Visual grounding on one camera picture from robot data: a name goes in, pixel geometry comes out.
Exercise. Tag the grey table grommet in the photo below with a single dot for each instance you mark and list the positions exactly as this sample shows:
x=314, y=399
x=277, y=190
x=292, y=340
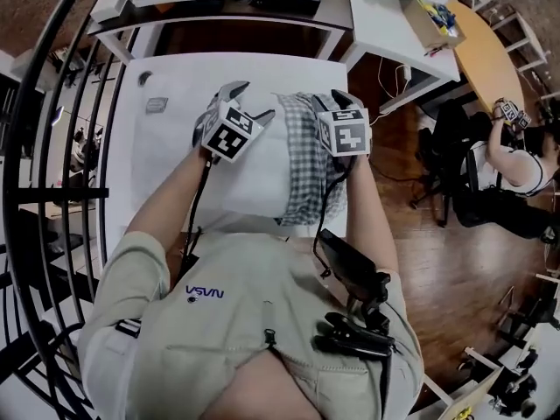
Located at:
x=144, y=78

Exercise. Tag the person's left forearm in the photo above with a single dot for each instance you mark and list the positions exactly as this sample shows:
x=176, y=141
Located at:
x=166, y=204

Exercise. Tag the white table with clutter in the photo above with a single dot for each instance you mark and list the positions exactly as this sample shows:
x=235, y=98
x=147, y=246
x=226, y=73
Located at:
x=219, y=13

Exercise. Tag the open cardboard box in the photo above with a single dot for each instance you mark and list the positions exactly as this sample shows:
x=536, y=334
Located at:
x=426, y=26

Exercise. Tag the white desk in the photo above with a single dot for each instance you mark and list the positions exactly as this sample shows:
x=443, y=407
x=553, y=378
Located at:
x=385, y=24

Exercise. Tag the white and black machine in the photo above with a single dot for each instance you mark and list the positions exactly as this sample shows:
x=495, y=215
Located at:
x=81, y=140

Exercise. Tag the white shelf rack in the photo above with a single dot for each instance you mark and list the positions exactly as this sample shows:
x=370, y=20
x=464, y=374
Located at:
x=530, y=37

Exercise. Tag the black office chair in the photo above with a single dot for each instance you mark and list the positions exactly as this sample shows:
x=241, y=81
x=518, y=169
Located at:
x=455, y=169

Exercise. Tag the white power adapter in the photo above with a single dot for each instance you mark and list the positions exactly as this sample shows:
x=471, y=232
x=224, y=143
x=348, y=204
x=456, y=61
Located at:
x=406, y=73

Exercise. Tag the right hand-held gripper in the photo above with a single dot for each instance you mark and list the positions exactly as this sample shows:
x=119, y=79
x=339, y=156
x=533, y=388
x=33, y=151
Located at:
x=347, y=136

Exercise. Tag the grey checked pillowcase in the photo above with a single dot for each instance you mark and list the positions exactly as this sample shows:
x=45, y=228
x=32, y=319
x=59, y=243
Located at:
x=306, y=164

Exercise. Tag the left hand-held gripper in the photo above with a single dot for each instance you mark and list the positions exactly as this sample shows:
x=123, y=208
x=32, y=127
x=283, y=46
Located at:
x=227, y=136

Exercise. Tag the black clip-mounted device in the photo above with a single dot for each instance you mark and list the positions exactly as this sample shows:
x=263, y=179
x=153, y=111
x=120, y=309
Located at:
x=350, y=261

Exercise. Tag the round wooden table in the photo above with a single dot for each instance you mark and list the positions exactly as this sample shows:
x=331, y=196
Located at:
x=485, y=59

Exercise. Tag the person's beige vest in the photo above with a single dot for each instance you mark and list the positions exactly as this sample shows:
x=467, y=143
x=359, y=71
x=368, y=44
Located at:
x=245, y=269

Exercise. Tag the white pillow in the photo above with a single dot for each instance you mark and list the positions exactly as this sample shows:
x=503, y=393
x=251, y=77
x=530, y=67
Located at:
x=258, y=177

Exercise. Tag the person's right forearm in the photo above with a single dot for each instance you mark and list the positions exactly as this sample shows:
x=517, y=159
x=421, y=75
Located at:
x=372, y=217

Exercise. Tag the black metal railing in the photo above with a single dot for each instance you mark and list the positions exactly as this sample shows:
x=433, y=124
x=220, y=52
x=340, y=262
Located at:
x=65, y=193

